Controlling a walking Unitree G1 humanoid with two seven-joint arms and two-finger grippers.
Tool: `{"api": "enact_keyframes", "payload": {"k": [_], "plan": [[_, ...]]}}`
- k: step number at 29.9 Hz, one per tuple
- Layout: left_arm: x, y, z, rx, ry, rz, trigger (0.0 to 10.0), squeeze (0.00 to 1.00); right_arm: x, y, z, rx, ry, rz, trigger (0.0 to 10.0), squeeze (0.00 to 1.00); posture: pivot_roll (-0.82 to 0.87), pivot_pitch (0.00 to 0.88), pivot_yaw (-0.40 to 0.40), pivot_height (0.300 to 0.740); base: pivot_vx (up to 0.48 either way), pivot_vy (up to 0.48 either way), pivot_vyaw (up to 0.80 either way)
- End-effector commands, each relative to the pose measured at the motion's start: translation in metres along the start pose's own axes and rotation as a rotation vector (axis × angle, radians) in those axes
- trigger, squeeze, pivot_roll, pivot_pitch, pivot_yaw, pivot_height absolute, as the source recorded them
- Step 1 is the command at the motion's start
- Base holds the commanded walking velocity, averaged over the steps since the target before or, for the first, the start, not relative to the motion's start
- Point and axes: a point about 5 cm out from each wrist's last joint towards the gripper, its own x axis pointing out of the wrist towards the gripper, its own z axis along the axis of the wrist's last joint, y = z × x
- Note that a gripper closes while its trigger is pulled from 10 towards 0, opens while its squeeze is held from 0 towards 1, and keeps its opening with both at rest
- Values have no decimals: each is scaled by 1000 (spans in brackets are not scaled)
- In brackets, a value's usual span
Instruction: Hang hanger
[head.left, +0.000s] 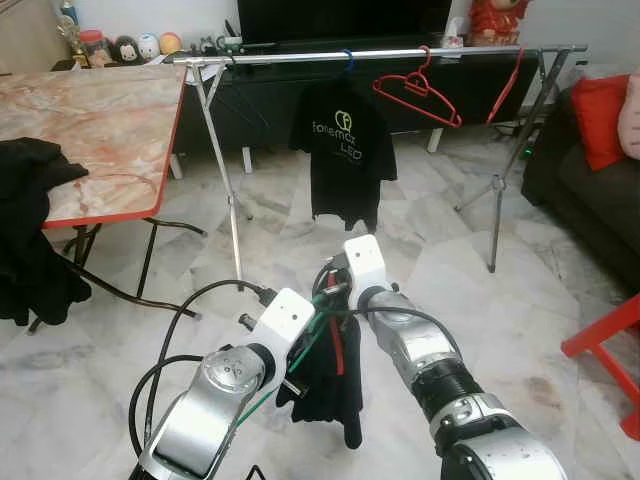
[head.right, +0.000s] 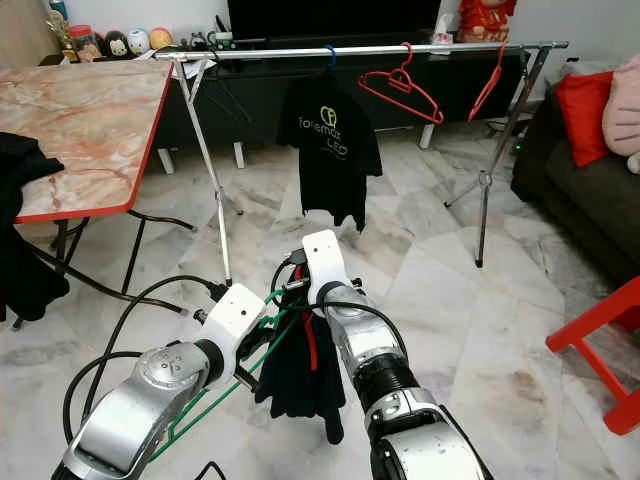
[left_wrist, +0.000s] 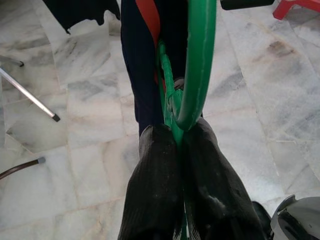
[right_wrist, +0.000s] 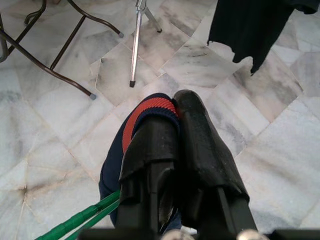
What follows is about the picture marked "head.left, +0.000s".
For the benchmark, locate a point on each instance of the dark round toy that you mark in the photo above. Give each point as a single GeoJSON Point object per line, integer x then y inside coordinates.
{"type": "Point", "coordinates": [125, 50]}

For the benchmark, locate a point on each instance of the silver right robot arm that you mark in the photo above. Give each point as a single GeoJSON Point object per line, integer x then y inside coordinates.
{"type": "Point", "coordinates": [420, 345]}

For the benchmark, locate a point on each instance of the red lid jar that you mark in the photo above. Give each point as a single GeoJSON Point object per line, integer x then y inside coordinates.
{"type": "Point", "coordinates": [95, 50]}

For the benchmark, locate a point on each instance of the plain black shirt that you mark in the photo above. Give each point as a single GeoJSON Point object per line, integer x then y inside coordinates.
{"type": "Point", "coordinates": [30, 240]}

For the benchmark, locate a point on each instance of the black logo T-shirt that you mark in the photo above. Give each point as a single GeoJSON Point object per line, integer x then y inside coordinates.
{"type": "Point", "coordinates": [340, 170]}

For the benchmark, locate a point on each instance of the navy shirt with red stripe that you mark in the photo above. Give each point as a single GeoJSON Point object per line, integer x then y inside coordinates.
{"type": "Point", "coordinates": [325, 395]}

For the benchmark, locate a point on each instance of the red cushion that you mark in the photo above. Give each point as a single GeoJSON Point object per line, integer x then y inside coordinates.
{"type": "Point", "coordinates": [600, 120]}

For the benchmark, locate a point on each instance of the red fortune god figurine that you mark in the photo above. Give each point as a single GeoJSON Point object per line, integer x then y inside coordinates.
{"type": "Point", "coordinates": [498, 20]}

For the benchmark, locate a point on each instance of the green hanger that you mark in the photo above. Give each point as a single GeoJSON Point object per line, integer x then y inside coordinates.
{"type": "Point", "coordinates": [310, 335]}

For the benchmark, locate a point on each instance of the white paper stack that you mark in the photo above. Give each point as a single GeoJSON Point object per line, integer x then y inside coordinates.
{"type": "Point", "coordinates": [208, 65]}

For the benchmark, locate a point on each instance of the white pink tissue box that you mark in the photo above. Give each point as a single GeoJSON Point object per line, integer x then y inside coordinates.
{"type": "Point", "coordinates": [453, 38]}

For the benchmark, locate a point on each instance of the dark brown sofa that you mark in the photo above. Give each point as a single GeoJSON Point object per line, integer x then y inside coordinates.
{"type": "Point", "coordinates": [580, 200]}

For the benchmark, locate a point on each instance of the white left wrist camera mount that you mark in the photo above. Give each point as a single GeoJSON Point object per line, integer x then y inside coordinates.
{"type": "Point", "coordinates": [280, 325]}

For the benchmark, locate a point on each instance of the orange round toy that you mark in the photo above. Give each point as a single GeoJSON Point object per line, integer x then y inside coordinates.
{"type": "Point", "coordinates": [171, 43]}

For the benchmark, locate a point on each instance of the blue hanger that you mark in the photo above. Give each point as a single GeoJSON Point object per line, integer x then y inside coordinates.
{"type": "Point", "coordinates": [347, 56]}

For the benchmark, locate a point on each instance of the light wooden cabinet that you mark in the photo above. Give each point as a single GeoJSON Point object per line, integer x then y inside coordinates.
{"type": "Point", "coordinates": [30, 35]}

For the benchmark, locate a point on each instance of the pink cat face cushion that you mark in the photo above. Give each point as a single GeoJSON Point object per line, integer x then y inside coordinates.
{"type": "Point", "coordinates": [632, 120]}

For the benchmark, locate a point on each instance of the small device with green light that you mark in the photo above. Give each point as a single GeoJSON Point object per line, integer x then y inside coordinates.
{"type": "Point", "coordinates": [527, 152]}

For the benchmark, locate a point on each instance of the silver clothes rack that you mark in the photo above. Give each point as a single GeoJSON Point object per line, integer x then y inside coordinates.
{"type": "Point", "coordinates": [300, 54]}

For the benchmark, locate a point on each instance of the white round toy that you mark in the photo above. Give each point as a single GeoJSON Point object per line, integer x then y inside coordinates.
{"type": "Point", "coordinates": [149, 46]}

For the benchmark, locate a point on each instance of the tall slim ornament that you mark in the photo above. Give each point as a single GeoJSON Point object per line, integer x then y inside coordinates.
{"type": "Point", "coordinates": [68, 30]}

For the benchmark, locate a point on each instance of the red plastic stool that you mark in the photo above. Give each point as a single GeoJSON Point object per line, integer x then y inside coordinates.
{"type": "Point", "coordinates": [615, 320]}

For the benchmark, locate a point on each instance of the black television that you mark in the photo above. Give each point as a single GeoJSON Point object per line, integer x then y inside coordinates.
{"type": "Point", "coordinates": [340, 20]}

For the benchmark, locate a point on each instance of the red plastic hanger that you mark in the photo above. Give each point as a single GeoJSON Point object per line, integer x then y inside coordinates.
{"type": "Point", "coordinates": [418, 85]}
{"type": "Point", "coordinates": [505, 90]}

